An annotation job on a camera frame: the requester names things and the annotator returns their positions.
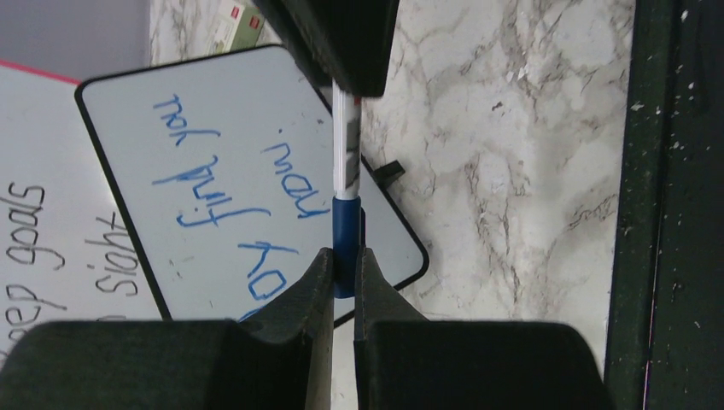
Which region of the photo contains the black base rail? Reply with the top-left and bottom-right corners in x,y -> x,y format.
604,1 -> 723,409

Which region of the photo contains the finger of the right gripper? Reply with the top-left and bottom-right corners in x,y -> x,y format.
254,0 -> 400,97

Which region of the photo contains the pink framed whiteboard with writing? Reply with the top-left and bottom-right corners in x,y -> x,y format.
1,62 -> 161,357

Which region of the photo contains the whiteboard marker pen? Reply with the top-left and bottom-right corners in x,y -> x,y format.
332,82 -> 361,201

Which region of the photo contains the black framed small whiteboard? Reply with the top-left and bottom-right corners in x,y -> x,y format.
74,44 -> 429,330

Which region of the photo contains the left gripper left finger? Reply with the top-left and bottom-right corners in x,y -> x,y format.
1,248 -> 334,409

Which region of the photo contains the blue marker cap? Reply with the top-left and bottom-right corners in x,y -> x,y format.
332,197 -> 364,299

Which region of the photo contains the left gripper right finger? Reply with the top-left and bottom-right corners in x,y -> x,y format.
354,249 -> 613,409

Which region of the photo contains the white eraser box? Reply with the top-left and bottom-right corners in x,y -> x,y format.
207,0 -> 266,55

